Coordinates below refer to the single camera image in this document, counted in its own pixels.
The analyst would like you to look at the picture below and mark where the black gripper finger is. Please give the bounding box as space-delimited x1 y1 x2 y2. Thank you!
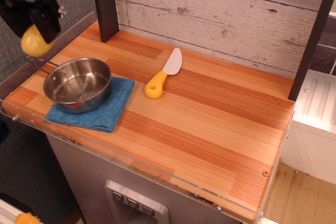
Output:
1 9 33 38
29 9 61 44

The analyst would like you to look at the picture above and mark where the yellow toy potato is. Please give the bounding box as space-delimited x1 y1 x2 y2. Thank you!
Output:
21 25 54 57

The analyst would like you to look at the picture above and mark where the stainless steel pot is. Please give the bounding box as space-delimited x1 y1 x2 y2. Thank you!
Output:
25 56 112 114

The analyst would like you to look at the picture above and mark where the blue folded cloth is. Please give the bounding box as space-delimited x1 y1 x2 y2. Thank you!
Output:
45 77 135 133

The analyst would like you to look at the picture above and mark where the clear acrylic edge guard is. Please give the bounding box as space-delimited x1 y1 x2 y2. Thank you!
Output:
0 98 295 219

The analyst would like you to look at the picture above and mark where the orange object at corner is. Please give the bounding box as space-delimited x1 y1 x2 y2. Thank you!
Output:
14 212 41 224

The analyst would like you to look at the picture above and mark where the grey toy dispenser panel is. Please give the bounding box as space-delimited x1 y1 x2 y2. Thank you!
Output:
104 179 170 224

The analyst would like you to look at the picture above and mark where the white toy sink unit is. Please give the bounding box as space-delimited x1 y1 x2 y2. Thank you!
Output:
280 70 335 184

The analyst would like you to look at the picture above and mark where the dark wooden left post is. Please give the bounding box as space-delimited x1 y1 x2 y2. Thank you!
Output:
95 0 119 42

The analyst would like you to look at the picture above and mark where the dark wooden post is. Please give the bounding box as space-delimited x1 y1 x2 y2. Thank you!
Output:
95 0 119 42
288 0 334 101

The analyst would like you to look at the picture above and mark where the yellow handled toy knife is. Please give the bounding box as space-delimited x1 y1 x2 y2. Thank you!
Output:
144 48 183 99

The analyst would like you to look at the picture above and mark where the dark wooden right post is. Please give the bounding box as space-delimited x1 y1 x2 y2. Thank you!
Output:
288 0 334 101

